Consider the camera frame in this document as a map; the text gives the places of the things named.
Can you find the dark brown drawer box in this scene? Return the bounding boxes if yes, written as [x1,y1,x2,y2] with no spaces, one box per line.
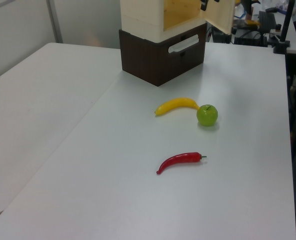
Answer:
[118,23,207,88]

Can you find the black equipment box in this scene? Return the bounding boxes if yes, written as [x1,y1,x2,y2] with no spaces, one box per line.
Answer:
[233,29,268,46]

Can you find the cream cabinet body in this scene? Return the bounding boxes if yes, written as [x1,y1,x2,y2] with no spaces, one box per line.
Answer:
[119,0,208,43]

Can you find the black camera stand with clamp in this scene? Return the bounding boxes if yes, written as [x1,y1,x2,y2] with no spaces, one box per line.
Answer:
[272,0,295,55]

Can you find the green toy apple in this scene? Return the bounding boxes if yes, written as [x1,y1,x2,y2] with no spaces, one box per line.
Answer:
[196,104,219,127]

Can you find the yellow toy banana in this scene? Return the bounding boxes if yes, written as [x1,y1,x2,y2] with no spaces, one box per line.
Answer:
[154,97,201,117]

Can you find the red toy chili pepper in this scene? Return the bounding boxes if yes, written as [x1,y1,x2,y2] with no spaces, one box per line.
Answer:
[156,151,208,176]

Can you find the white drawer handle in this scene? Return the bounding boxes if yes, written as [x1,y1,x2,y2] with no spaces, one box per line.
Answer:
[168,34,200,54]

